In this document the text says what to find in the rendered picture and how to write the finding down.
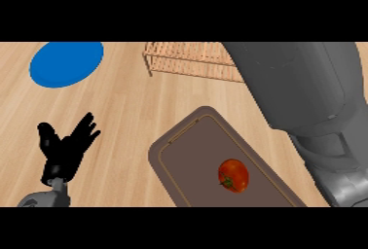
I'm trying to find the red tomato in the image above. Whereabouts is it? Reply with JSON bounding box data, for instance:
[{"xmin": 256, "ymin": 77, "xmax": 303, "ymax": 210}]
[{"xmin": 217, "ymin": 158, "xmax": 250, "ymax": 195}]

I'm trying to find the brown rectangular tray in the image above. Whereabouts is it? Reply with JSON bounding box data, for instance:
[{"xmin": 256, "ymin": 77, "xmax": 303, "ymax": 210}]
[{"xmin": 147, "ymin": 105, "xmax": 309, "ymax": 208}]

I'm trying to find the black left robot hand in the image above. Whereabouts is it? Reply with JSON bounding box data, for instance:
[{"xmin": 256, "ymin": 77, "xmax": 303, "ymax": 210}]
[{"xmin": 36, "ymin": 112, "xmax": 102, "ymax": 187}]

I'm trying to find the copper wire tiered shelf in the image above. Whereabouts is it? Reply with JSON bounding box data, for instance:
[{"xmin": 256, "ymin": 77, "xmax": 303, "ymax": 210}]
[{"xmin": 144, "ymin": 41, "xmax": 246, "ymax": 84}]

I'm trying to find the blue round plate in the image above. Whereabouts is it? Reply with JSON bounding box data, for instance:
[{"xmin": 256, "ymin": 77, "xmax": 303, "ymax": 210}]
[{"xmin": 28, "ymin": 41, "xmax": 105, "ymax": 89}]

